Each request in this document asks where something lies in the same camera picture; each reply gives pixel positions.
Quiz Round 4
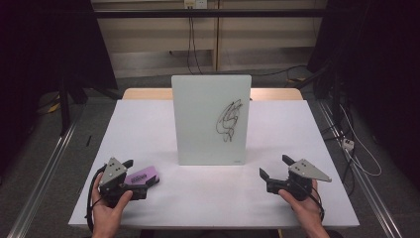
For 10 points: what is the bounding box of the aluminium floor rail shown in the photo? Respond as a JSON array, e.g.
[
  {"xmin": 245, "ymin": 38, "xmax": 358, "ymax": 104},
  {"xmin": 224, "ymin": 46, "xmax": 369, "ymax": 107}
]
[
  {"xmin": 6, "ymin": 108, "xmax": 87, "ymax": 238},
  {"xmin": 316, "ymin": 98, "xmax": 404, "ymax": 238}
]

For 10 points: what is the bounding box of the person's right hand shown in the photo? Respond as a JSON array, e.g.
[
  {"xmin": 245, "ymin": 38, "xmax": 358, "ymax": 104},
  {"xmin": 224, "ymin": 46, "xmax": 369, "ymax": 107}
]
[{"xmin": 277, "ymin": 179, "xmax": 327, "ymax": 231}]

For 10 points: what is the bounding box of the white cable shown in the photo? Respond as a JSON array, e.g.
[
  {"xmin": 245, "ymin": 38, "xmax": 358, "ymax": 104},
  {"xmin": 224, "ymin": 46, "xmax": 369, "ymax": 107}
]
[{"xmin": 339, "ymin": 104, "xmax": 383, "ymax": 178}]

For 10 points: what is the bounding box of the glass whiteboard with stand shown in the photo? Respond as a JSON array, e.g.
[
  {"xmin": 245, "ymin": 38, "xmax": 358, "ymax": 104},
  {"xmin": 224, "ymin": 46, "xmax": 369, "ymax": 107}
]
[{"xmin": 170, "ymin": 74, "xmax": 253, "ymax": 167}]

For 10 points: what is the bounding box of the right hand-held gripper black cable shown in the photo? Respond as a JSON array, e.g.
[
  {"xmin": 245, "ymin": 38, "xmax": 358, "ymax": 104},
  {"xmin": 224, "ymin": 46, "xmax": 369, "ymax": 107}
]
[{"xmin": 308, "ymin": 184, "xmax": 327, "ymax": 223}]

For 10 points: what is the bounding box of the left hand-held gripper black cable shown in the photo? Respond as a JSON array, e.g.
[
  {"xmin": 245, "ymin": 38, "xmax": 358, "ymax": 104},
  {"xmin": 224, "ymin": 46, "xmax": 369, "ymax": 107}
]
[{"xmin": 84, "ymin": 164, "xmax": 107, "ymax": 233}]

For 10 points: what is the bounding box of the thin black hanging cable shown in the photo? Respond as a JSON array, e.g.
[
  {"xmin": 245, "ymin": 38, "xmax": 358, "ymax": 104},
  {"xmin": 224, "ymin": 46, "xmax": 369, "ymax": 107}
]
[
  {"xmin": 186, "ymin": 15, "xmax": 195, "ymax": 75},
  {"xmin": 191, "ymin": 15, "xmax": 204, "ymax": 75}
]

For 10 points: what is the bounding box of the purple whiteboard eraser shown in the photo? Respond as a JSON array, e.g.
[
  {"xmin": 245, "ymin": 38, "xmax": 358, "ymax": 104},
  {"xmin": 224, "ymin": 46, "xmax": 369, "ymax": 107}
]
[{"xmin": 123, "ymin": 165, "xmax": 159, "ymax": 186}]

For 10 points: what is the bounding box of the black metal crossbar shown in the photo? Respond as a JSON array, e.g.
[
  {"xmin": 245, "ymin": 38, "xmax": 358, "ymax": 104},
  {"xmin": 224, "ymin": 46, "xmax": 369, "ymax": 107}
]
[{"xmin": 93, "ymin": 8, "xmax": 331, "ymax": 19}]

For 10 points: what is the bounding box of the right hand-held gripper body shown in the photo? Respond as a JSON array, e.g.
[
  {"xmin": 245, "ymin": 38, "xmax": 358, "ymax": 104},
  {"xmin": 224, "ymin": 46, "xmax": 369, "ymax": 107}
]
[{"xmin": 265, "ymin": 158, "xmax": 333, "ymax": 202}]

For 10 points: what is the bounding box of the black power strip cable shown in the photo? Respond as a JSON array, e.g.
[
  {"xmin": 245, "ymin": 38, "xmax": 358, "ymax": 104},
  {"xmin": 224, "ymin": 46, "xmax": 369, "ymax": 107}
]
[{"xmin": 321, "ymin": 108, "xmax": 357, "ymax": 196}]

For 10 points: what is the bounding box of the black metal stand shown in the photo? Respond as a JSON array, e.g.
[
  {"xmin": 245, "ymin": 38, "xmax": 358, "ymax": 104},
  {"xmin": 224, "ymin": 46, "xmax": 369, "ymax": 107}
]
[{"xmin": 57, "ymin": 74, "xmax": 89, "ymax": 137}]

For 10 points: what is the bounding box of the white power strip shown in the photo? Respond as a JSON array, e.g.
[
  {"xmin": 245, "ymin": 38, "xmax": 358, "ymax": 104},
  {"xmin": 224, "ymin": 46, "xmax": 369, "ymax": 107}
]
[{"xmin": 341, "ymin": 138, "xmax": 356, "ymax": 152}]

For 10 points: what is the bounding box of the hand-held gripper black cable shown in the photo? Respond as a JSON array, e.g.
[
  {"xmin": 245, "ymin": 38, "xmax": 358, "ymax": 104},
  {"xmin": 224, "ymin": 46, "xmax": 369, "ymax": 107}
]
[
  {"xmin": 308, "ymin": 184, "xmax": 327, "ymax": 223},
  {"xmin": 84, "ymin": 164, "xmax": 107, "ymax": 233}
]

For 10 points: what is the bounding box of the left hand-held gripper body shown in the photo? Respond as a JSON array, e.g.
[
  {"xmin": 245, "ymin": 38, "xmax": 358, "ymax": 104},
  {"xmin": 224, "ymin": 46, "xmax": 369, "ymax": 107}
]
[{"xmin": 98, "ymin": 157, "xmax": 149, "ymax": 208}]

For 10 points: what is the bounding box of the dark curtain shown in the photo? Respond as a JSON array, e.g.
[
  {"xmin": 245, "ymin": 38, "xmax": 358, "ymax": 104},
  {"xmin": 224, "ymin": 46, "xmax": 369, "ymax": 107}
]
[
  {"xmin": 308, "ymin": 0, "xmax": 420, "ymax": 189},
  {"xmin": 0, "ymin": 0, "xmax": 119, "ymax": 173}
]

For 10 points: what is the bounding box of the white wall socket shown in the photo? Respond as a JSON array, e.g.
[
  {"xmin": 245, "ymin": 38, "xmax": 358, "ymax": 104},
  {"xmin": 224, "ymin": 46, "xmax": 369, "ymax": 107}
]
[{"xmin": 183, "ymin": 0, "xmax": 209, "ymax": 10}]

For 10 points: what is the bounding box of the person's left hand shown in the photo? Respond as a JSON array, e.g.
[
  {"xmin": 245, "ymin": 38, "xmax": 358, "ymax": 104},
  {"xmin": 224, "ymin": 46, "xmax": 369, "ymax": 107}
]
[{"xmin": 91, "ymin": 180, "xmax": 134, "ymax": 232}]

